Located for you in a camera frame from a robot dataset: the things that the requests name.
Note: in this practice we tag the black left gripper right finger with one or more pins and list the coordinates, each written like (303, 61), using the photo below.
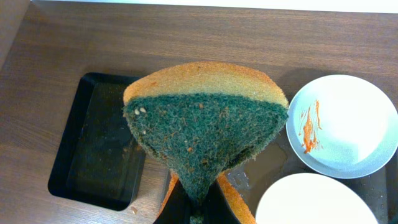
(216, 209)

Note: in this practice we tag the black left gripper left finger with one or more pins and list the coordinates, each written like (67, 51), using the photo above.
(177, 210)

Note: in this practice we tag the orange green sponge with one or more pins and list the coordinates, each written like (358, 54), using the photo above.
(201, 119)

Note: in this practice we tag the white plate with sauce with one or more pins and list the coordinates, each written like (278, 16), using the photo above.
(312, 198)

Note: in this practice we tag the large brown serving tray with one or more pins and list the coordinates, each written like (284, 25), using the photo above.
(277, 160)

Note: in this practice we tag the small black tray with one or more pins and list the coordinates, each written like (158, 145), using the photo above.
(98, 161)

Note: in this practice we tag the pale blue plate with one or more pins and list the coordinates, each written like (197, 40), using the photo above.
(342, 126)

